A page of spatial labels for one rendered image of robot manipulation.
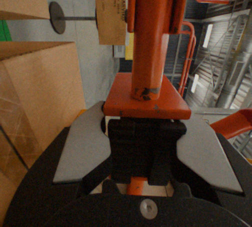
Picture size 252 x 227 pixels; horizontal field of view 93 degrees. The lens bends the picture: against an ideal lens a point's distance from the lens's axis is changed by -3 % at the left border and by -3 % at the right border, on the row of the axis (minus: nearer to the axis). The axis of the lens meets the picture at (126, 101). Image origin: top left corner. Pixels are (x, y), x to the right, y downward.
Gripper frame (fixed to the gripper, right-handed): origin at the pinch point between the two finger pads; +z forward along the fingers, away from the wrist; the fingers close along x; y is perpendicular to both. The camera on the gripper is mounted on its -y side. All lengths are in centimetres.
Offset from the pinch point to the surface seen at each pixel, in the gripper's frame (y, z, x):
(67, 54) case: -2.9, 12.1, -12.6
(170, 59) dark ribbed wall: 162, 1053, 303
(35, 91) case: 0.1, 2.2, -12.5
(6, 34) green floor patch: -8, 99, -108
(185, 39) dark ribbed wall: 11, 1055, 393
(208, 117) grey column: 65, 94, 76
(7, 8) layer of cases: -17, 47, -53
